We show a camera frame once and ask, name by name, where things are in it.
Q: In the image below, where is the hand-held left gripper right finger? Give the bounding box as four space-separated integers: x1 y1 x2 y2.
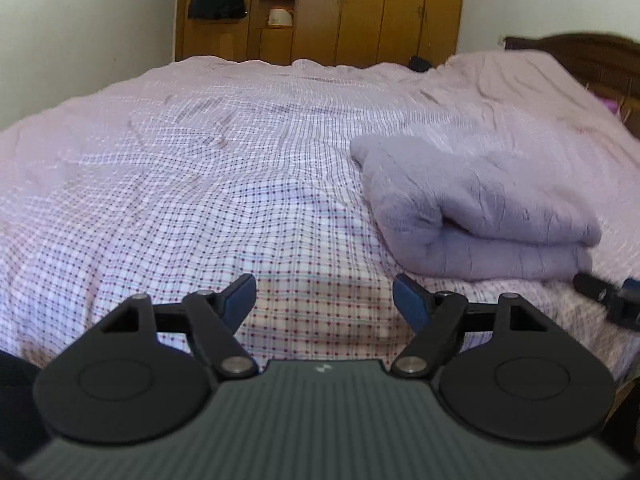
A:
391 274 554 380

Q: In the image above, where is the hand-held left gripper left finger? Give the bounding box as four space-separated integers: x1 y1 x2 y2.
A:
90 274 259 380

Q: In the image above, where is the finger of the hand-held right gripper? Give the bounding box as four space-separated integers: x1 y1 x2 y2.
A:
572 272 624 309
607 276 640 332

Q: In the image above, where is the purple knit cardigan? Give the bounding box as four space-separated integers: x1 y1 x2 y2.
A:
349 135 604 282

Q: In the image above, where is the pink checked bed blanket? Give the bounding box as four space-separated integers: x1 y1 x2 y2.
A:
0 50 640 397

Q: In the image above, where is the dark wooden headboard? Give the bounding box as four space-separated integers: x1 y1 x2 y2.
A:
504 32 640 139

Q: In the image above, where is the dark cloth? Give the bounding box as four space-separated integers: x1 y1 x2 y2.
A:
0 352 51 467

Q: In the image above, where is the white pot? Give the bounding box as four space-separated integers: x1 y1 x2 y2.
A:
267 6 295 28

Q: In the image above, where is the wooden wardrobe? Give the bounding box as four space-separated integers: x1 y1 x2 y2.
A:
175 0 467 68

